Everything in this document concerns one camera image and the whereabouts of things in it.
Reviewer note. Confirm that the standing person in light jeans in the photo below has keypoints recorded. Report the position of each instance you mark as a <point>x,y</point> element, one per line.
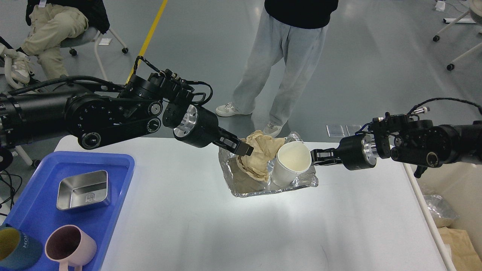
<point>289,30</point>

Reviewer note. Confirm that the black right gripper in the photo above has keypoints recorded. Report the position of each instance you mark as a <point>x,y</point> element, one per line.
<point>355,152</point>

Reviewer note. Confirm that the grey office chair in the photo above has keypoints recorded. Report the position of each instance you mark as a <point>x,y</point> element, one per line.
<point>91,35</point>

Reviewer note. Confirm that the seated person in khaki trousers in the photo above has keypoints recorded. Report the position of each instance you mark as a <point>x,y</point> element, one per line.
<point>51,22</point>

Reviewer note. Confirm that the crumpled clear plastic bag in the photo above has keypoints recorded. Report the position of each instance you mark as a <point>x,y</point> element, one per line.
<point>440,210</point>

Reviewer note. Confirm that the white side table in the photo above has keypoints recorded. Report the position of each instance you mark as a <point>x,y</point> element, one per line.
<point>19,151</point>

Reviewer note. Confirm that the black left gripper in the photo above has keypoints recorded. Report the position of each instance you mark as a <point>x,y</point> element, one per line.
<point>199,127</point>

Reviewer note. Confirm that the white paper cup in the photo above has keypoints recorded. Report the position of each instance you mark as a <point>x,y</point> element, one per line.
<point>292,159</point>

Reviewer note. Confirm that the pink ceramic mug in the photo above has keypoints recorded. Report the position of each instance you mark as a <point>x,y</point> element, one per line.
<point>68,245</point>

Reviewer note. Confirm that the brown paper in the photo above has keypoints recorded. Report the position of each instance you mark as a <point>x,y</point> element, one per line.
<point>265,148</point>
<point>463,254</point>

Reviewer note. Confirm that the dark teal mug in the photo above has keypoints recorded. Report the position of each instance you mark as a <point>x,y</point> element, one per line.
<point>18,251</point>

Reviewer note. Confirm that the aluminium foil container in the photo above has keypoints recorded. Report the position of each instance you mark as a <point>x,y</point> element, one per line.
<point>242,185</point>

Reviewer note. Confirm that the brown paper in bin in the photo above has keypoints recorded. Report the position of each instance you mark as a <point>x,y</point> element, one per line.
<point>463,254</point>

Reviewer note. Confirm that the white plastic bin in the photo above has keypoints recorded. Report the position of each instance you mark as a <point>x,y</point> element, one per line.
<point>451,201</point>

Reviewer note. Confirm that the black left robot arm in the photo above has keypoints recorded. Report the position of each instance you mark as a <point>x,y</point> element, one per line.
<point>101,113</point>

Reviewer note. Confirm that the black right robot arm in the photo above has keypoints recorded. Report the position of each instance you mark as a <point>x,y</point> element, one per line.
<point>407,139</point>

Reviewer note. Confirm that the clear plastic floor plate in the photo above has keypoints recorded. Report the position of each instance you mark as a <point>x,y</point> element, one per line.
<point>335,131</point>

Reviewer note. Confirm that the stainless steel square tray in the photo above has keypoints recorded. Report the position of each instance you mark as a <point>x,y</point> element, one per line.
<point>84,192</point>

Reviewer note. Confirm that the blue plastic tray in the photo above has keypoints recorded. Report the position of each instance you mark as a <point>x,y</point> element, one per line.
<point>36,214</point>

